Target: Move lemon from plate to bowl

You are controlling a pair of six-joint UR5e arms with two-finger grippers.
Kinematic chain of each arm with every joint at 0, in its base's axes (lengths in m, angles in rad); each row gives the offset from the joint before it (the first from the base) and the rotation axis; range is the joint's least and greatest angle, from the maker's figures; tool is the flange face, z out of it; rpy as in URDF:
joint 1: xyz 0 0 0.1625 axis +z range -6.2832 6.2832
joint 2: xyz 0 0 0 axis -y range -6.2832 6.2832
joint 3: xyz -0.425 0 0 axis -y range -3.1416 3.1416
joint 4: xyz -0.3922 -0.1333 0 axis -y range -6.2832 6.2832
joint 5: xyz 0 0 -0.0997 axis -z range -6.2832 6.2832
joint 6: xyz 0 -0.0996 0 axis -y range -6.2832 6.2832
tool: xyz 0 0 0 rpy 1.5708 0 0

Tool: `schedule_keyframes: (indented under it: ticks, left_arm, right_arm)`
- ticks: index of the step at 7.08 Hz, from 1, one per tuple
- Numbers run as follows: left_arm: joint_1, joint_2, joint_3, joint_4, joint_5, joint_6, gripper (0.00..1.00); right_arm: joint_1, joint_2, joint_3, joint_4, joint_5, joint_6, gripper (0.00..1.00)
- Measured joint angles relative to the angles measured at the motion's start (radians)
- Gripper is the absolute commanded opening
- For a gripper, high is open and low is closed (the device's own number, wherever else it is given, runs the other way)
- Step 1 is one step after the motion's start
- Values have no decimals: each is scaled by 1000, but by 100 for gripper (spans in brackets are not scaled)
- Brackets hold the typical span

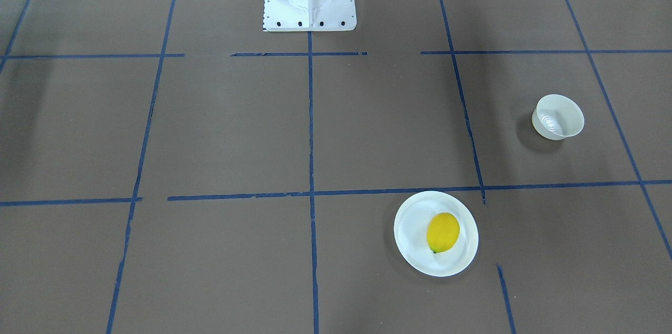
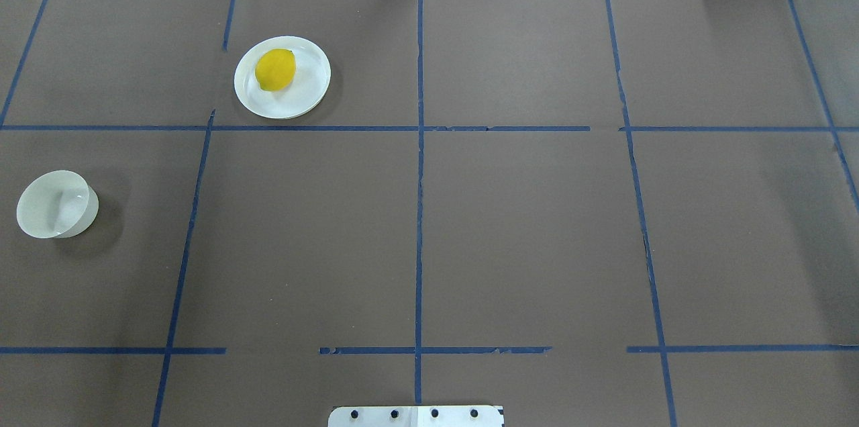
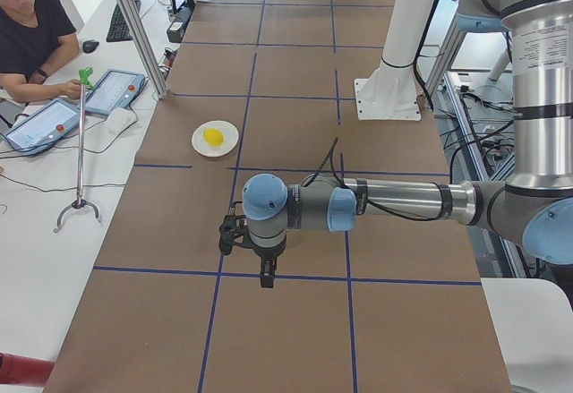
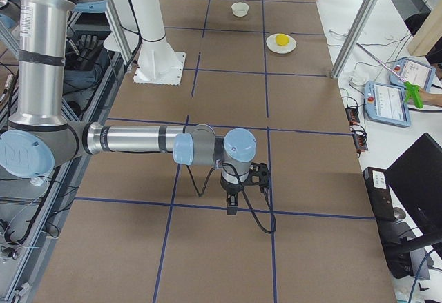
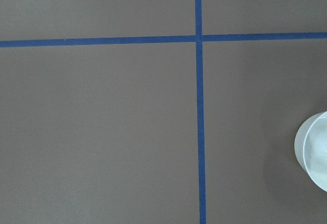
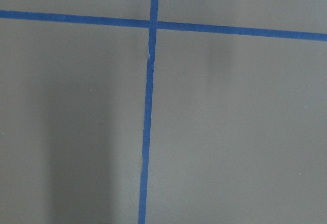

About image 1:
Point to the white round plate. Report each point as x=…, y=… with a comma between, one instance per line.
x=410, y=230

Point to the yellow lemon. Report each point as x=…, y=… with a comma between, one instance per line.
x=442, y=233

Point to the small white bowl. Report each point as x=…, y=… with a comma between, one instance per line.
x=557, y=117

